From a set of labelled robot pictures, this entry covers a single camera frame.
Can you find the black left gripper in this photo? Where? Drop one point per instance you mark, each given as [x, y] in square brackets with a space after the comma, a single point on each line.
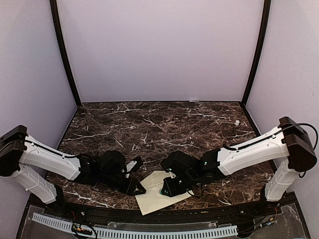
[130, 187]

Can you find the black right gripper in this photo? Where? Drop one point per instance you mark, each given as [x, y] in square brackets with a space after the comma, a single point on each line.
[170, 191]

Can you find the cream paper envelope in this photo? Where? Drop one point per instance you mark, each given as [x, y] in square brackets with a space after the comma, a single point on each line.
[153, 200]

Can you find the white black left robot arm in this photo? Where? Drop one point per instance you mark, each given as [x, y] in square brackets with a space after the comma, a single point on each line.
[20, 152]

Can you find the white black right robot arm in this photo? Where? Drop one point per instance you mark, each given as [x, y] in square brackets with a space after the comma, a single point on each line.
[288, 141]

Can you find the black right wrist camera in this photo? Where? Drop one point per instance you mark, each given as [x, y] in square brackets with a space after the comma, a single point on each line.
[169, 172]

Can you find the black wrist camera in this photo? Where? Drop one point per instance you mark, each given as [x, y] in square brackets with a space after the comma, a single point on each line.
[134, 165]
[169, 172]

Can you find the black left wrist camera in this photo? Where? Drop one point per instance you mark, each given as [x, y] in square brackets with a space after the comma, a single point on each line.
[134, 165]

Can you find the black front table rail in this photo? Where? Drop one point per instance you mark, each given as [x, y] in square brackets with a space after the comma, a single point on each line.
[237, 213]

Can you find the white slotted cable duct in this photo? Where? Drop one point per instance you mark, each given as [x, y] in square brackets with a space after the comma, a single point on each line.
[134, 231]

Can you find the black left corner frame post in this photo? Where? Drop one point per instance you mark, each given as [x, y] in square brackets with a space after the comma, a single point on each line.
[63, 51]

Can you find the black corner frame post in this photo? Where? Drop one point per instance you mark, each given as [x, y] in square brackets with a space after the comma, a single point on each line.
[63, 51]
[258, 52]

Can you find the black right corner frame post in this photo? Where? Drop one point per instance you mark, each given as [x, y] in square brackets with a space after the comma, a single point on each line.
[258, 52]

